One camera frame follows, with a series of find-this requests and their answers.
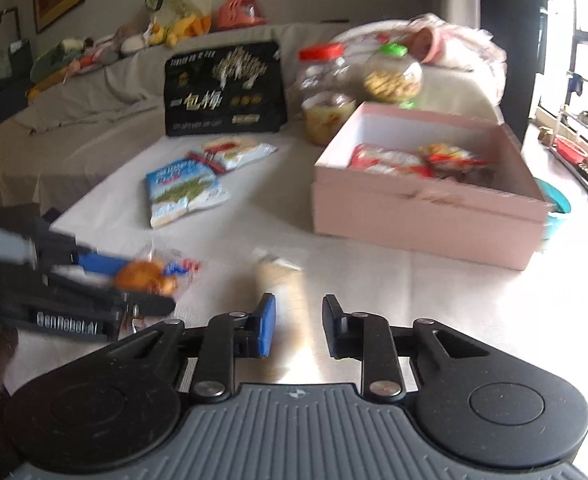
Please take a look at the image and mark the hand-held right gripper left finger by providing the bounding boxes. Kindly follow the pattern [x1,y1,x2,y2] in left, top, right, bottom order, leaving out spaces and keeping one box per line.
[106,292,278,403]

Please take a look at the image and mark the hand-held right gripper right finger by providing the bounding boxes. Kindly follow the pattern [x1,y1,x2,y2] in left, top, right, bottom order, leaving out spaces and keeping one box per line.
[321,294,495,403]

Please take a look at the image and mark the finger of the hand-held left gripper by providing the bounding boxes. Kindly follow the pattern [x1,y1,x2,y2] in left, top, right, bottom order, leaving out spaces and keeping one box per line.
[31,232,124,276]
[48,285,177,316]

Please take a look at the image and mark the orange pastry packet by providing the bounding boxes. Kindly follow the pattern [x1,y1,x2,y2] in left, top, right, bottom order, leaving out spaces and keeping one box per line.
[114,247,202,296]

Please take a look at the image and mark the beige snack packet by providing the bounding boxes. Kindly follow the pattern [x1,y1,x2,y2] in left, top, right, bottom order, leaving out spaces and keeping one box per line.
[251,249,307,356]

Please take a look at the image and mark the pink cardboard box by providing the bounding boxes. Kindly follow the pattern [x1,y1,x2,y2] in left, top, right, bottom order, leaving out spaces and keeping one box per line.
[311,101,552,272]

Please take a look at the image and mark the yellow red snack packet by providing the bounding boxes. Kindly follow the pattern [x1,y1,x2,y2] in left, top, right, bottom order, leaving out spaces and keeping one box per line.
[419,142,490,173]

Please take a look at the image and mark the blue white seaweed packet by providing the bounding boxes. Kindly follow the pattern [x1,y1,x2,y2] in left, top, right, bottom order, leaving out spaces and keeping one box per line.
[145,156,231,230]

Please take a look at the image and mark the white red striped packet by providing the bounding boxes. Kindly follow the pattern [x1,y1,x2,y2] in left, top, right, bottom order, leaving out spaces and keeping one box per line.
[186,136,279,173]

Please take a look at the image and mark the red white snack packet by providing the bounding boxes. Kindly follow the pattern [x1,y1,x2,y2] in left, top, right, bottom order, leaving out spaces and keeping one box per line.
[349,142,432,177]

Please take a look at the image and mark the yellow label snack jar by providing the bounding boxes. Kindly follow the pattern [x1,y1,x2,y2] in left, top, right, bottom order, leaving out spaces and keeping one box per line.
[301,92,357,147]

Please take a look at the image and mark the green plush toy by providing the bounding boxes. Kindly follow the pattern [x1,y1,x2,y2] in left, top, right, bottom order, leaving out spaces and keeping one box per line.
[28,37,97,83]

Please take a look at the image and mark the pink white plush toy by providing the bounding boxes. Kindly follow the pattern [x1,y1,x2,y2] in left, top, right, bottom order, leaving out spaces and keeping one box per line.
[81,25,155,66]

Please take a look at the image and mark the black plum snack bag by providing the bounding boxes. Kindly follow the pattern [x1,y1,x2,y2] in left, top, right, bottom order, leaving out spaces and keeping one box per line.
[165,40,289,137]

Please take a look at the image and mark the red lid clear jar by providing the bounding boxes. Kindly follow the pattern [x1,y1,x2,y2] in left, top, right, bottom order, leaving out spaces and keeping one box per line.
[296,44,359,106]

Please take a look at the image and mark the yellow plush toy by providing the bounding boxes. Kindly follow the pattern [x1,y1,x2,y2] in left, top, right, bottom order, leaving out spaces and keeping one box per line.
[149,14,212,47]

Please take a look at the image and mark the green lid clear jar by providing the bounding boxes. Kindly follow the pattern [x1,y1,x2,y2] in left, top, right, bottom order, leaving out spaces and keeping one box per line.
[363,43,423,109]

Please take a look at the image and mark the teal plastic basin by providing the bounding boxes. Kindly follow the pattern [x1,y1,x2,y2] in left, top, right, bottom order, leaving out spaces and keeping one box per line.
[534,177,572,241]

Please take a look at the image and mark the red plastic basin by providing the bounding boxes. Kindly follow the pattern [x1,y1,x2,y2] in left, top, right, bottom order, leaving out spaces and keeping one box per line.
[554,137,588,163]

